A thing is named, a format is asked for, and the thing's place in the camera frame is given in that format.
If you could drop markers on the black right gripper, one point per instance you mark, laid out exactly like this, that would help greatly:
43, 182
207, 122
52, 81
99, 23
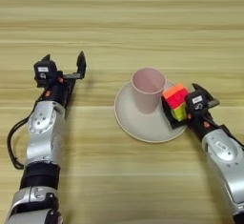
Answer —
201, 126

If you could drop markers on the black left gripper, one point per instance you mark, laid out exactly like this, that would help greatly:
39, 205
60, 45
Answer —
60, 91

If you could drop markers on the colourful puzzle cube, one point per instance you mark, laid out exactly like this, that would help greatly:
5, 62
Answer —
176, 99

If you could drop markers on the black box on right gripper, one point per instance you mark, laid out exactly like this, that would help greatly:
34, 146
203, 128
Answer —
197, 104

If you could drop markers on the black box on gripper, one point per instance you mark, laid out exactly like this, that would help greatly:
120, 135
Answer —
46, 72
197, 104

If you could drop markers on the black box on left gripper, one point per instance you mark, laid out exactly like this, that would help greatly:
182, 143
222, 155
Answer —
46, 72

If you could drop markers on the pink plastic cup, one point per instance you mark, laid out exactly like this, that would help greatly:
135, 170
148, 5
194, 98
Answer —
147, 88

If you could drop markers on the beige round plate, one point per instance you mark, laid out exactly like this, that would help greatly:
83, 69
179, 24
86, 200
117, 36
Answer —
143, 126

